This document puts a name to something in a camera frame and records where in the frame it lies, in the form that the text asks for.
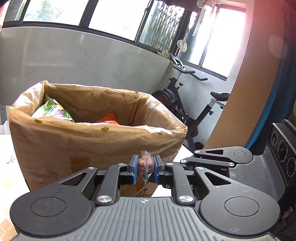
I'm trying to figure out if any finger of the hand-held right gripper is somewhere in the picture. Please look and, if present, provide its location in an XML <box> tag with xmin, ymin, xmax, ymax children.
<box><xmin>180</xmin><ymin>146</ymin><xmax>236</xmax><ymax>172</ymax></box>

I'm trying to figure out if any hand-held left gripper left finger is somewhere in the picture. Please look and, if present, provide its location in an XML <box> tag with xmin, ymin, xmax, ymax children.
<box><xmin>60</xmin><ymin>155</ymin><xmax>139</xmax><ymax>206</ymax></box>

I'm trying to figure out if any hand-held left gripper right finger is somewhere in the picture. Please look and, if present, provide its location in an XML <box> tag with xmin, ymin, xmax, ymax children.
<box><xmin>154</xmin><ymin>155</ymin><xmax>234</xmax><ymax>206</ymax></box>

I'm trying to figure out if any brown snack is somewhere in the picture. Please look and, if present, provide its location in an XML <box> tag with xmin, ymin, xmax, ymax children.
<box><xmin>138</xmin><ymin>150</ymin><xmax>154</xmax><ymax>185</ymax></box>

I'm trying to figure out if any orange snack packet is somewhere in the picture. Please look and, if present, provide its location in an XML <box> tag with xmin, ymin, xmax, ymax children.
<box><xmin>96</xmin><ymin>112</ymin><xmax>119</xmax><ymax>126</ymax></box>

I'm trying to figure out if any cardboard box with plastic liner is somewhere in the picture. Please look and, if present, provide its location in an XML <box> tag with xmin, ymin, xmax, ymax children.
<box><xmin>8</xmin><ymin>80</ymin><xmax>188</xmax><ymax>197</ymax></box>

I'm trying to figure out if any bright green snack packet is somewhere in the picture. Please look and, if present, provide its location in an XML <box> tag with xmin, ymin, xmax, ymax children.
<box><xmin>31</xmin><ymin>97</ymin><xmax>75</xmax><ymax>123</ymax></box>

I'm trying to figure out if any black exercise bike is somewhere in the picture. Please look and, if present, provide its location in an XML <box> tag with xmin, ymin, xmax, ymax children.
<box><xmin>151</xmin><ymin>52</ymin><xmax>232</xmax><ymax>151</ymax></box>

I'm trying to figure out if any brown wooden board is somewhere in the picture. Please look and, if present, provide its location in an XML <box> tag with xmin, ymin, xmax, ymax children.
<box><xmin>205</xmin><ymin>0</ymin><xmax>285</xmax><ymax>149</ymax></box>

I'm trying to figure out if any white hanging bag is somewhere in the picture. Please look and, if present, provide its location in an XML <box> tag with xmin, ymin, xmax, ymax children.
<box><xmin>177</xmin><ymin>39</ymin><xmax>188</xmax><ymax>52</ymax></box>

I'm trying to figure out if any black framed window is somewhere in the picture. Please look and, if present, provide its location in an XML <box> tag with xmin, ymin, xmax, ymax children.
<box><xmin>0</xmin><ymin>0</ymin><xmax>248</xmax><ymax>81</ymax></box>

